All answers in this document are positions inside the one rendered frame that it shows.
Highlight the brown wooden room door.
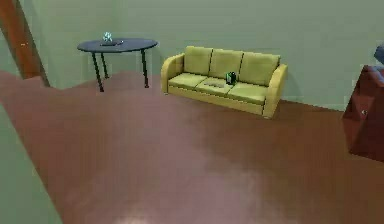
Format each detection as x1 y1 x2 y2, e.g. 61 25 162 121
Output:
0 0 51 88

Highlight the grey flat remote control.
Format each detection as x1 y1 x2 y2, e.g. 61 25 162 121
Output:
203 81 226 89

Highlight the yellow three-seat sofa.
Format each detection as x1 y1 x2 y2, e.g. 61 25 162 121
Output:
160 45 289 120

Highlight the dark flat notepad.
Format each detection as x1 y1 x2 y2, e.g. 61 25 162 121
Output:
99 39 125 47

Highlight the dark red wooden cabinet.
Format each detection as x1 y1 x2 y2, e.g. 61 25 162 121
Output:
342 64 384 164

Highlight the dark blue rounded object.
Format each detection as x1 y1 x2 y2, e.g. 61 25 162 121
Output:
373 43 384 66

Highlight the dark blue oval table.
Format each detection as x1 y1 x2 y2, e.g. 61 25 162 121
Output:
76 37 159 93

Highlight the green and black box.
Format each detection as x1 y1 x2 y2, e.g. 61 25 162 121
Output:
225 71 238 86

